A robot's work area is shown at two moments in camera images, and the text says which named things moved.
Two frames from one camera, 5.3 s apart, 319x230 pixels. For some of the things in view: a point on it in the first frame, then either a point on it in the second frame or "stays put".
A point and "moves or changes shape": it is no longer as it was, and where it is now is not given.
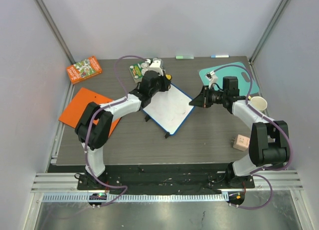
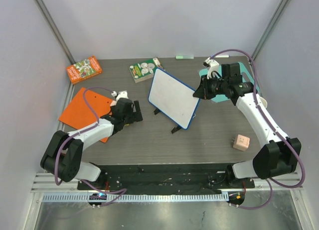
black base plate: [170, 179] stays put
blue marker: [213, 56] stays put
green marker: [184, 57] stays put
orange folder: [84, 97] stays put
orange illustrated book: [83, 69] stays put
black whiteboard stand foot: [147, 118] to [156, 111]
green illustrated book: [137, 70] stays put
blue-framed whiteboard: [170, 109] moves or changes shape
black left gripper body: [162, 86] to [133, 117]
